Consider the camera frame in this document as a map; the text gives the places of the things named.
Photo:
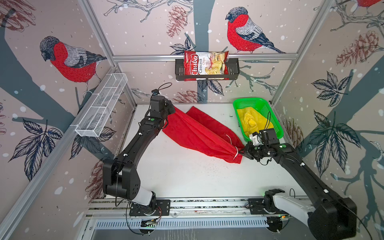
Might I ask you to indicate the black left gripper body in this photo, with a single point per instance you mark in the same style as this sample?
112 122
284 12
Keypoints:
168 108

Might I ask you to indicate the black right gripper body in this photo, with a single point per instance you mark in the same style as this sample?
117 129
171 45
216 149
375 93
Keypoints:
257 151

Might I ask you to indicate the red shorts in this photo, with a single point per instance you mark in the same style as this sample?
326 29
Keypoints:
198 131

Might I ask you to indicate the yellow shorts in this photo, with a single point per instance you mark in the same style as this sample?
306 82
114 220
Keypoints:
251 121

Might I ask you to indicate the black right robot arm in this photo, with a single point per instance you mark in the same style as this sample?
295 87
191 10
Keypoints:
327 215

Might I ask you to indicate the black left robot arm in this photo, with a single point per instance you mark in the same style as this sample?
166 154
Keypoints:
120 176

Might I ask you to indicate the green plastic basket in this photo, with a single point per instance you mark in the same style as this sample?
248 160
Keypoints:
261 106

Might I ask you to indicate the red chips bag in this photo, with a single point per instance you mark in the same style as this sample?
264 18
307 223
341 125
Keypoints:
204 63

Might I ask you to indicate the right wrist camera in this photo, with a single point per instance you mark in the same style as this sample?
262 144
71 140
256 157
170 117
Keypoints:
256 139

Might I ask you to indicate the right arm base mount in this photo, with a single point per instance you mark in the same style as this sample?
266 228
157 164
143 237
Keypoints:
265 205

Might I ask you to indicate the black wall shelf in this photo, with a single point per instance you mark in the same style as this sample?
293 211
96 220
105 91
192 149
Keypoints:
232 72

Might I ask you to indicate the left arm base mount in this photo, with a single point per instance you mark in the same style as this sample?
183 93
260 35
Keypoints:
147 207

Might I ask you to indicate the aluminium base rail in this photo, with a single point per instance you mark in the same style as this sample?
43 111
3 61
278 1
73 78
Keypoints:
228 207

